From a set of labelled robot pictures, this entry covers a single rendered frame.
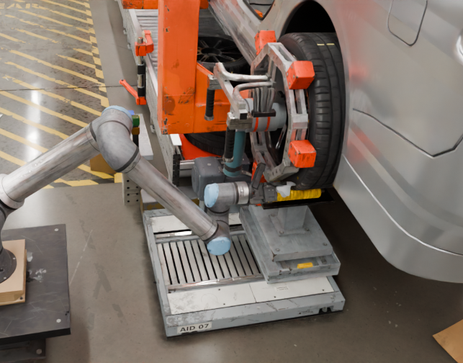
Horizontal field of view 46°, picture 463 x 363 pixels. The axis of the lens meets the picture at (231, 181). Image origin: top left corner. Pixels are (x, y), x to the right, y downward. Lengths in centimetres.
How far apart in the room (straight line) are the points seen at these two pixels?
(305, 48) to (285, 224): 90
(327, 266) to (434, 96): 129
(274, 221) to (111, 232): 87
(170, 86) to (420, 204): 141
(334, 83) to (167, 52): 84
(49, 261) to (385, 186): 138
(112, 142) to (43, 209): 133
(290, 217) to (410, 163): 108
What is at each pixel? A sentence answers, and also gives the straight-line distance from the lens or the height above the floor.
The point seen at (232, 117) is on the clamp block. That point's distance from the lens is 203.
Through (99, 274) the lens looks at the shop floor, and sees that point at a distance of 272.
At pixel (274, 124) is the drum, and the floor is 84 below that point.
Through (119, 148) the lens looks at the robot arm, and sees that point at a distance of 186.
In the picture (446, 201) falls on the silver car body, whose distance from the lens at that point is 158.
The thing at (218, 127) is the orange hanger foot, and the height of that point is 55.
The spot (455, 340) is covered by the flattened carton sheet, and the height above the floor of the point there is 1.
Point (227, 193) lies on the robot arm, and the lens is 213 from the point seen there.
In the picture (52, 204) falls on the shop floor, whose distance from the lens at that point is 317.
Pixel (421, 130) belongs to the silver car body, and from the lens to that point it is 159.
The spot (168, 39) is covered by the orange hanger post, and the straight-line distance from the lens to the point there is 252.
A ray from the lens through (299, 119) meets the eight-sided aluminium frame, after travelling 204.
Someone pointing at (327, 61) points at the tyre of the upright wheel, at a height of 114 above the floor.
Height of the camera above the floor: 191
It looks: 35 degrees down
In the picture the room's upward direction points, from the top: 6 degrees clockwise
